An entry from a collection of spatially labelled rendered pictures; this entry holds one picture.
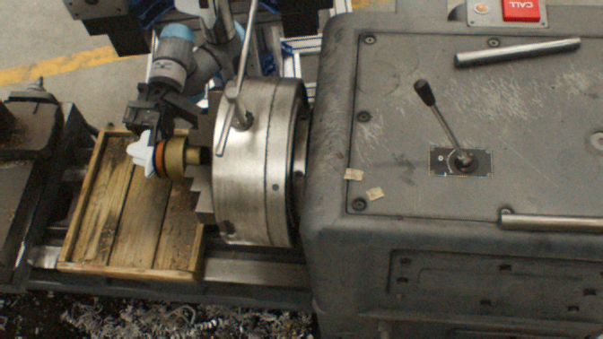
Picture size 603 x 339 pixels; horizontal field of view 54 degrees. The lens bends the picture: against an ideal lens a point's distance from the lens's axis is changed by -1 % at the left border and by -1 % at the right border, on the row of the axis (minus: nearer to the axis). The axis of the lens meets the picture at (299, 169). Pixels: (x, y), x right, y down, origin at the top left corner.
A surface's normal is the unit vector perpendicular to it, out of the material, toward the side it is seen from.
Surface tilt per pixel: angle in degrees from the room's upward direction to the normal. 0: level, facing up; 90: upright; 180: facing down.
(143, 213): 0
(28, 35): 0
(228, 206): 61
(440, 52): 0
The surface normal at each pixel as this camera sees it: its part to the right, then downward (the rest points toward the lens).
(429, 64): -0.09, -0.50
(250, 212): -0.14, 0.54
